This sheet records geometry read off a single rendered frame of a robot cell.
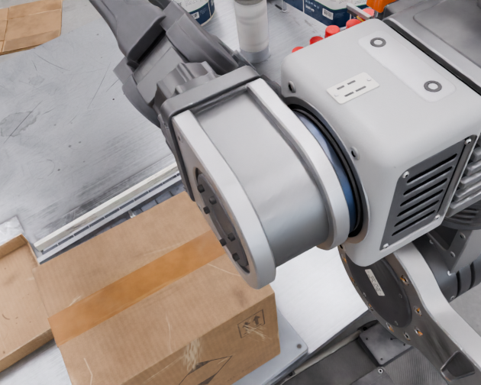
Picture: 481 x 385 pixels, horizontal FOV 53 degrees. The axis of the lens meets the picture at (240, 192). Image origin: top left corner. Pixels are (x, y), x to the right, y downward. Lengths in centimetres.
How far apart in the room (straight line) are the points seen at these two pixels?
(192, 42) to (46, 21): 311
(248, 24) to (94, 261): 79
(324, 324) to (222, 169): 70
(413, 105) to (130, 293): 52
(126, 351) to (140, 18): 43
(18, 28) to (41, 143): 223
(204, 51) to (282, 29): 105
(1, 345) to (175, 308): 52
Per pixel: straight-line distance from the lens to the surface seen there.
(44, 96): 159
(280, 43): 148
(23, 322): 115
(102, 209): 112
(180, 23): 52
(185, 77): 45
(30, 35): 352
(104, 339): 74
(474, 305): 203
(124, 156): 132
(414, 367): 163
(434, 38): 42
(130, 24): 56
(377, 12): 111
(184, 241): 77
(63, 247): 104
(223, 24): 158
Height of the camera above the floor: 177
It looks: 53 degrees down
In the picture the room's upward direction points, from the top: 9 degrees counter-clockwise
